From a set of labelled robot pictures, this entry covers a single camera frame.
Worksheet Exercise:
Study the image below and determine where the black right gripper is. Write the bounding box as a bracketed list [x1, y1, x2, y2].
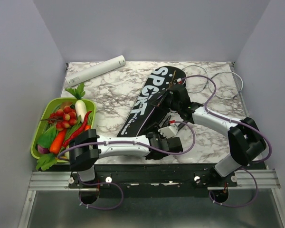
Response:
[152, 89, 181, 113]

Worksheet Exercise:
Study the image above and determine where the black sport racket bag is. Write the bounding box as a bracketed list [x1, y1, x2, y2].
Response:
[117, 66, 186, 137]

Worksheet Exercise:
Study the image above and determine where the black-handled badminton racket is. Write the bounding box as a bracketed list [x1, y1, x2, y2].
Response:
[182, 64, 209, 94]
[210, 71, 244, 100]

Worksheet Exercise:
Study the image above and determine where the white shuttlecock tube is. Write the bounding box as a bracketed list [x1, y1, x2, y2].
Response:
[66, 55, 126, 87]

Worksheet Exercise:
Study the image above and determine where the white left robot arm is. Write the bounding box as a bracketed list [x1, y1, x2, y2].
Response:
[69, 129, 183, 188]

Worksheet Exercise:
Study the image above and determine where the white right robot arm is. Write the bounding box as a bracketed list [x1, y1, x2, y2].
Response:
[157, 84, 266, 186]

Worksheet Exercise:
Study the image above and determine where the small orange carrot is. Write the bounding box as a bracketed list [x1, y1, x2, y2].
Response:
[84, 125, 91, 131]

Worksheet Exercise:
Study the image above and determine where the white radish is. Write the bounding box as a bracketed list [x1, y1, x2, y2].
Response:
[75, 100, 87, 123]

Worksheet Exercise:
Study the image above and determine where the red chili pepper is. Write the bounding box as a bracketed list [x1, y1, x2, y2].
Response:
[62, 111, 92, 148]

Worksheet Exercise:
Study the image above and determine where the red cherry tomato bunch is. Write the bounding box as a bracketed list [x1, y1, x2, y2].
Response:
[47, 105, 77, 131]

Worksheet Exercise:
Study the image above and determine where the green vegetable tray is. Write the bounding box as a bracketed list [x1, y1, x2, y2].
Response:
[31, 97, 96, 163]

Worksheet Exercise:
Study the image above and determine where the green leafy vegetable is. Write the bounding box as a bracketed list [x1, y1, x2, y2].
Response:
[37, 126, 57, 149]

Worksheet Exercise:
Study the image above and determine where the purple onion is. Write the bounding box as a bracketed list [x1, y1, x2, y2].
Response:
[37, 145, 50, 154]

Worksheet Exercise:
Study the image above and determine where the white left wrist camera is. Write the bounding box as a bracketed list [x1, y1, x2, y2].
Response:
[158, 124, 179, 139]

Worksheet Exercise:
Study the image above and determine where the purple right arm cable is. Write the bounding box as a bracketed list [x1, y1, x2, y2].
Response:
[175, 75, 274, 208]

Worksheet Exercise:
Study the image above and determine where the aluminium frame rail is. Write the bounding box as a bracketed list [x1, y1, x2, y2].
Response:
[28, 170, 281, 191]

